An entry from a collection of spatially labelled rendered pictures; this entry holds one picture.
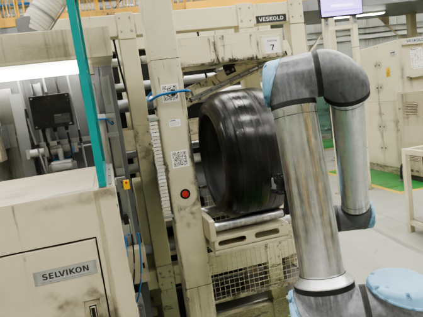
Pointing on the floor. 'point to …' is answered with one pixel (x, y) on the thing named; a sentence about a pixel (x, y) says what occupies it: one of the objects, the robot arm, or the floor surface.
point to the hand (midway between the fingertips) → (274, 189)
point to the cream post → (179, 111)
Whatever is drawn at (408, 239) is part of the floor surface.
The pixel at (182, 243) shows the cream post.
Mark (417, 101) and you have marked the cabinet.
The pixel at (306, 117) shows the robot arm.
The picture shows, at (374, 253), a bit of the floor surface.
